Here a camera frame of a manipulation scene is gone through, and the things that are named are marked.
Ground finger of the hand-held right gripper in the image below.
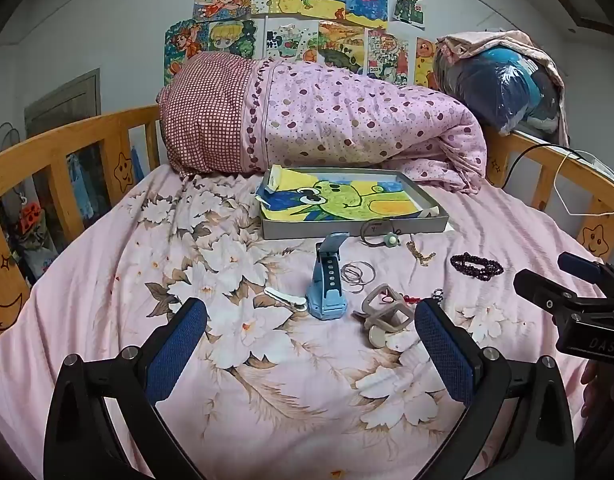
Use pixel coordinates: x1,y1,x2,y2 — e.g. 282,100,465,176
513,268,588,319
558,252,614,293

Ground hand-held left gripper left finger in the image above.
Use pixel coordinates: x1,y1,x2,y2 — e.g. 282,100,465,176
43,297,210,480

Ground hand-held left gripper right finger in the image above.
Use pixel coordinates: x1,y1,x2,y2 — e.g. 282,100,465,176
414,297,578,480

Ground red string bracelet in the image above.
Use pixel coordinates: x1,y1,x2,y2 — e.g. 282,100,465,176
379,287,445,308

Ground dark bead bracelet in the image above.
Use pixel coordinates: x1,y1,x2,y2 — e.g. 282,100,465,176
450,253,504,282

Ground gold chain necklace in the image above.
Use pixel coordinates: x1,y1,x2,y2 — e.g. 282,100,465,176
406,240,436,267

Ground silver bangle rings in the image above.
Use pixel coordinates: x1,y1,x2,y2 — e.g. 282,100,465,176
340,261,377,294

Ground hair tie with green ornament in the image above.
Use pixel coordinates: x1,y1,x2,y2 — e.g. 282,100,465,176
360,219,402,250

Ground blue wristwatch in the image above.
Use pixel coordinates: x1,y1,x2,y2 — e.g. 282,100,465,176
308,232,348,319

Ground grey shallow box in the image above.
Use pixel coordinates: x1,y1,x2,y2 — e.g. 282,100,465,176
259,165,450,241

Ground person's right hand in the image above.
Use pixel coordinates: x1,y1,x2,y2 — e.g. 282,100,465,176
581,361,608,414

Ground beige hair clip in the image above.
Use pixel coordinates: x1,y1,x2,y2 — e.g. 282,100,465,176
352,282,418,351

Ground pink floral bed sheet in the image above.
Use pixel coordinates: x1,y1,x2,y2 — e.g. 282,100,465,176
0,162,608,480

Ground white hair clip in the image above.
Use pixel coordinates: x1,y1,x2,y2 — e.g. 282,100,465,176
263,287,309,312

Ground frog drawing paper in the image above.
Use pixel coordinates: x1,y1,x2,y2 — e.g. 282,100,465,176
262,169,440,222

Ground clear bag of clothes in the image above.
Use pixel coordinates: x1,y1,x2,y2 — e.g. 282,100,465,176
433,42,568,136

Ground pink dotted folded quilt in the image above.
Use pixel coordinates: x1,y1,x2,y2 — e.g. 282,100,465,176
156,51,488,195

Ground grey door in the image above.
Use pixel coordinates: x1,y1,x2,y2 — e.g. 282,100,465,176
24,67,102,137

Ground black cable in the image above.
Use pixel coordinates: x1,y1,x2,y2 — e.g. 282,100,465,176
502,143,588,186

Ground wooden bed frame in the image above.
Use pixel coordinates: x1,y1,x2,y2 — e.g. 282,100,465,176
0,105,614,346

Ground round wire fan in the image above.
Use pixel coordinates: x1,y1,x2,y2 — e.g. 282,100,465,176
0,122,20,160

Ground group of colourful wall drawings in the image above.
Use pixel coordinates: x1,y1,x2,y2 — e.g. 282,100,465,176
163,0,438,88

